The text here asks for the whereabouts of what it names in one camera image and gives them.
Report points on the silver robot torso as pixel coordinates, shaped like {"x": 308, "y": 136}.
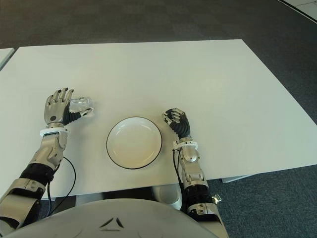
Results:
{"x": 111, "y": 218}

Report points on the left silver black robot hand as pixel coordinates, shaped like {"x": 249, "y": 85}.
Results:
{"x": 55, "y": 109}

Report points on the white plate black rim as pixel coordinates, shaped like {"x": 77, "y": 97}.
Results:
{"x": 133, "y": 143}

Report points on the small metal clip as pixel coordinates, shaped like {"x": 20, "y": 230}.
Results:
{"x": 217, "y": 198}

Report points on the white table foot bar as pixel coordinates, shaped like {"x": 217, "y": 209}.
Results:
{"x": 235, "y": 179}

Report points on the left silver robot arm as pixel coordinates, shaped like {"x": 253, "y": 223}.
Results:
{"x": 47, "y": 148}

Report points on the clear plastic cup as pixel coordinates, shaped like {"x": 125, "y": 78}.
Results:
{"x": 83, "y": 102}

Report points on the white neighbouring table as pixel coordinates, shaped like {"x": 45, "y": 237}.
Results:
{"x": 5, "y": 57}

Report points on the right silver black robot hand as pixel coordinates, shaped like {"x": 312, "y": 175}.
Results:
{"x": 182, "y": 125}

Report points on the white cylindrical table leg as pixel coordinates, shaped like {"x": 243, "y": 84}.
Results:
{"x": 169, "y": 196}

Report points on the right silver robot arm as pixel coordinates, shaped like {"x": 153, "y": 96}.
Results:
{"x": 193, "y": 168}

